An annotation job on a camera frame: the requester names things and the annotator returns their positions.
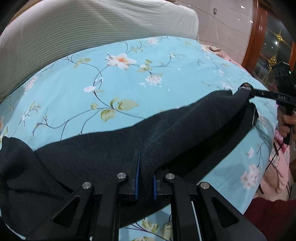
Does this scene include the dark navy pants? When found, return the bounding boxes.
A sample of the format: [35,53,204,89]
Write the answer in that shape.
[1,89,258,236]

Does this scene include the person's right hand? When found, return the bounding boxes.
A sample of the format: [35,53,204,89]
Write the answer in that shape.
[277,106,296,142]

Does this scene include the pink blanket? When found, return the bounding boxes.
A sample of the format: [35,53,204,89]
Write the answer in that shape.
[201,45,293,201]

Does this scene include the light blue floral bedsheet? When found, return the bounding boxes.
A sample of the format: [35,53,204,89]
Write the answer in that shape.
[1,36,277,240]

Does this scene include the grey striped pillow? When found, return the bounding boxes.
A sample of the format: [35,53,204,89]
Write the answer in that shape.
[1,1,199,99]

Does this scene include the brown wooden cabinet frame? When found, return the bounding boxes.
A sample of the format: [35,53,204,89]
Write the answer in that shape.
[241,0,296,72]

